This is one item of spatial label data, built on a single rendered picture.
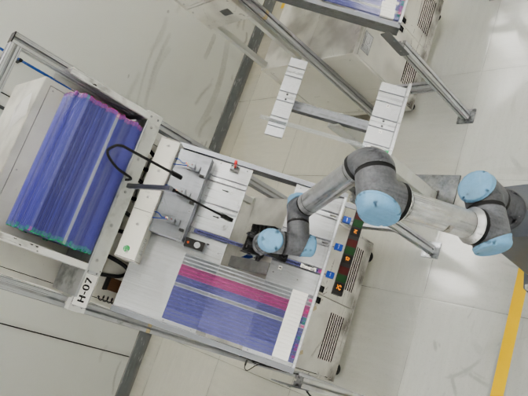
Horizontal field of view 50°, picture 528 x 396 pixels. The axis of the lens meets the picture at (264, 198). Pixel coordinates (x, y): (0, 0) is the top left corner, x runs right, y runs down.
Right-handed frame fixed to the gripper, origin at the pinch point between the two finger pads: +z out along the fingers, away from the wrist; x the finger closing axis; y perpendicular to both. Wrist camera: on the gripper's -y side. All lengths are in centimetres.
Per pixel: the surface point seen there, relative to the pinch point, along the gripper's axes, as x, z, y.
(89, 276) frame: 29, 0, 53
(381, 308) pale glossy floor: -2, 50, -74
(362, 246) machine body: -27, 51, -57
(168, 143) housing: -28, 4, 46
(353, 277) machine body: -11, 51, -57
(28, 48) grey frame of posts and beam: -33, -24, 97
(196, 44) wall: -149, 170, 63
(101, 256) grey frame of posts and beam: 21, 1, 52
